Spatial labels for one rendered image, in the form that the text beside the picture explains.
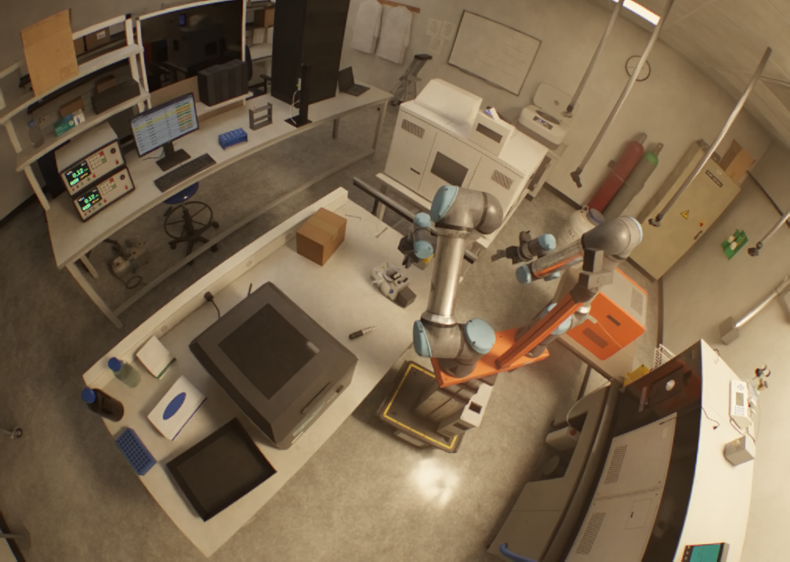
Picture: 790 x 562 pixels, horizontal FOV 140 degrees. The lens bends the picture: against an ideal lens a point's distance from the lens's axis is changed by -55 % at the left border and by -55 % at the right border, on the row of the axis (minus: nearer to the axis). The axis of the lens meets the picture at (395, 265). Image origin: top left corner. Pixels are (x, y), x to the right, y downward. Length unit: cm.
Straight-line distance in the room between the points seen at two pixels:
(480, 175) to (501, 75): 314
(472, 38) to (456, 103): 304
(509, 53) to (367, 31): 242
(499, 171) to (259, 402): 158
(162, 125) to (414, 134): 170
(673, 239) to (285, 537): 511
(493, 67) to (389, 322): 408
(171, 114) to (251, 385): 190
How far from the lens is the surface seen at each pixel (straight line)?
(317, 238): 155
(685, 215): 474
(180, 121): 250
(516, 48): 480
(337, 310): 151
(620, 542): 166
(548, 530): 198
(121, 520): 266
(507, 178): 184
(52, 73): 228
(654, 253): 498
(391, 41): 560
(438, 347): 100
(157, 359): 146
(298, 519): 223
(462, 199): 94
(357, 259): 169
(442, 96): 210
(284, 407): 104
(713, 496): 171
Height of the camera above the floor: 220
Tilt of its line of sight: 50 degrees down
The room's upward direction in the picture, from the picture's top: 19 degrees clockwise
